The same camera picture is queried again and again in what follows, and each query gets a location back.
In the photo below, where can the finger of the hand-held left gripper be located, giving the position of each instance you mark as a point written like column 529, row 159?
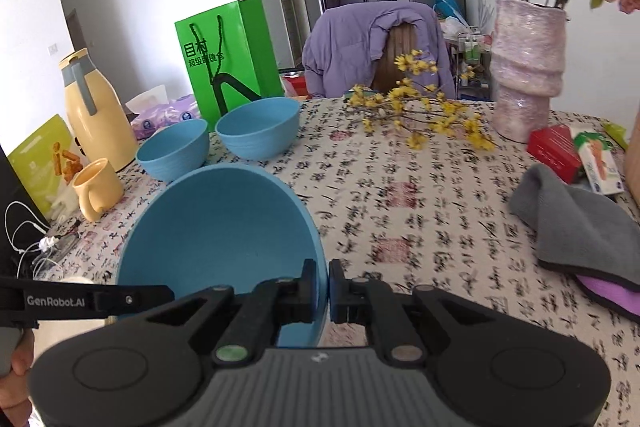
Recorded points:
column 142, row 299

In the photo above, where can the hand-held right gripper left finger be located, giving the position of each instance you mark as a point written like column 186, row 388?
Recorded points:
column 310, row 289

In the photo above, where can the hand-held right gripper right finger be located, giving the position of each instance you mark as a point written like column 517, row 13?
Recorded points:
column 336, row 289

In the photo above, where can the blue bowl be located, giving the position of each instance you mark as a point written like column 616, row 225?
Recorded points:
column 215, row 227
column 257, row 129
column 172, row 152

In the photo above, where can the person's left hand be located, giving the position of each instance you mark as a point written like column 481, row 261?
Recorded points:
column 24, row 357

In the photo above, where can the yellow cup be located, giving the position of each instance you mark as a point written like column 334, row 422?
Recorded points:
column 97, row 189

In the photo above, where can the black paper bag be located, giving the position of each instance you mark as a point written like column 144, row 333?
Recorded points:
column 7, row 187

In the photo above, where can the yellow snack packet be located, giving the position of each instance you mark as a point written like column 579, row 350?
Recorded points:
column 37, row 157

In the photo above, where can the purple tissue pack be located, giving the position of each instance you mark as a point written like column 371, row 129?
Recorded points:
column 167, row 117

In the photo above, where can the yellow thermos jug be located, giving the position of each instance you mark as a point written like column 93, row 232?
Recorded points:
column 100, row 117

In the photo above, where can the white tissue pack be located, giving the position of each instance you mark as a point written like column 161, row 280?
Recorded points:
column 147, row 99

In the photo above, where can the yellow flower branch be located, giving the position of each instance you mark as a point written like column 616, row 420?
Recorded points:
column 425, row 107

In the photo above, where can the purple jacket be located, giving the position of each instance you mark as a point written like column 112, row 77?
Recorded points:
column 345, row 47

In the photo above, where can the wooden chair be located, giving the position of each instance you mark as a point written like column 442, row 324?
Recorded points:
column 395, row 52

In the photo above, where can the grey cloth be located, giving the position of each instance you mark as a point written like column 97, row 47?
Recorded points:
column 575, row 222

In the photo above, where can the green paper bag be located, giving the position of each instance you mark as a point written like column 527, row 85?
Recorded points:
column 230, row 52

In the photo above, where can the red box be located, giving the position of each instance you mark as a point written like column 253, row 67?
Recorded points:
column 552, row 152

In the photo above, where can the storage cart with bottles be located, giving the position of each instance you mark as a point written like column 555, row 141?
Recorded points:
column 470, row 52

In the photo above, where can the purple cloth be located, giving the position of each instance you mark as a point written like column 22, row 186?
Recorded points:
column 612, row 297

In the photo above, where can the white carrot print box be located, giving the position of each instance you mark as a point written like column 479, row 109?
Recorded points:
column 600, row 164

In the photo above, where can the pink textured vase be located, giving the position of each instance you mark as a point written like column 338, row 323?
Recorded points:
column 527, row 67

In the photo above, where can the blue plastic bag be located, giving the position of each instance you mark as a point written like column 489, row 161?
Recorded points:
column 447, row 4

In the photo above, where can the green packet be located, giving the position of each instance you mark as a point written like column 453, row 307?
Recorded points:
column 616, row 134

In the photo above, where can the pink hard case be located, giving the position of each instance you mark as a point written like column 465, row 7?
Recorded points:
column 634, row 157

